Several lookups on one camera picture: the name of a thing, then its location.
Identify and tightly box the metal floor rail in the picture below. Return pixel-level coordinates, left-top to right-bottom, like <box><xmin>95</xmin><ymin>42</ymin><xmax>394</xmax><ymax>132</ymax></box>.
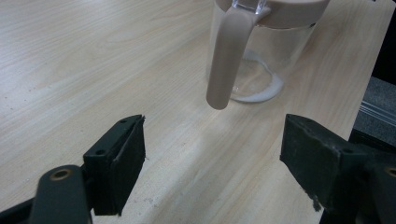
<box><xmin>359</xmin><ymin>98</ymin><xmax>396</xmax><ymax>127</ymax></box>

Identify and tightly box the clear jug with beige handle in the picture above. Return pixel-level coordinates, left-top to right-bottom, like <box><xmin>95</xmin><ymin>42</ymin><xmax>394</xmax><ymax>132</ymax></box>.
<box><xmin>205</xmin><ymin>0</ymin><xmax>332</xmax><ymax>111</ymax></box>

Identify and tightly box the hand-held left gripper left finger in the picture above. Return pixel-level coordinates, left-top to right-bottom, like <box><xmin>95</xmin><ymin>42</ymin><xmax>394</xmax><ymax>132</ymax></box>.
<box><xmin>82</xmin><ymin>114</ymin><xmax>147</xmax><ymax>217</ymax></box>

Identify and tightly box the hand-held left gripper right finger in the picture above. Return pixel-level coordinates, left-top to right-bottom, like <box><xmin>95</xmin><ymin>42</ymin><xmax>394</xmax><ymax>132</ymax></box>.
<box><xmin>278</xmin><ymin>113</ymin><xmax>376</xmax><ymax>217</ymax></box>

